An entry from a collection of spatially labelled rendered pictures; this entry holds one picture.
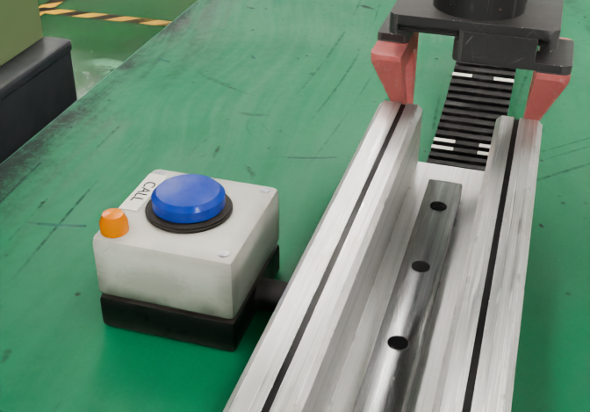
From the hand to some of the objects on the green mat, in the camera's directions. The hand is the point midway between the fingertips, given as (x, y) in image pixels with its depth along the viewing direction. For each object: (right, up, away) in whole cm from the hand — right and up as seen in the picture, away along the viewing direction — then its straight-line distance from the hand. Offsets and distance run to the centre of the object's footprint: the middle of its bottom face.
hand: (462, 134), depth 57 cm
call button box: (-16, -10, -8) cm, 21 cm away
